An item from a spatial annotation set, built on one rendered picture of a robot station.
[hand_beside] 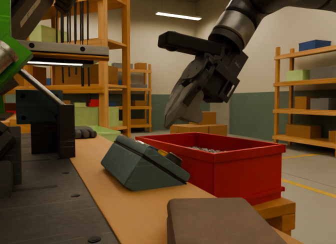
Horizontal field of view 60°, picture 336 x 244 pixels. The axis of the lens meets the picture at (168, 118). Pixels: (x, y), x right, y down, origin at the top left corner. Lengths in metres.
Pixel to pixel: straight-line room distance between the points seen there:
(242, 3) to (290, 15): 7.12
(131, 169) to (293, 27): 7.30
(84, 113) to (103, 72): 0.49
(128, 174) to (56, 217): 0.11
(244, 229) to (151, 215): 0.12
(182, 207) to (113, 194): 0.15
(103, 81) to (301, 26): 5.38
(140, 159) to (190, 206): 0.15
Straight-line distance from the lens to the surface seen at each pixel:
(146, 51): 10.19
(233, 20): 0.58
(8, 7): 0.52
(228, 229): 0.21
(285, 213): 0.69
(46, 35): 3.74
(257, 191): 0.65
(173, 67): 10.53
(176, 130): 6.78
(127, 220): 0.30
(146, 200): 0.35
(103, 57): 0.64
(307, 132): 6.48
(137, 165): 0.38
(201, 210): 0.24
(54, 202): 0.37
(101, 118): 3.03
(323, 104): 6.17
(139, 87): 9.38
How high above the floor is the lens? 1.02
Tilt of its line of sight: 3 degrees down
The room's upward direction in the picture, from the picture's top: straight up
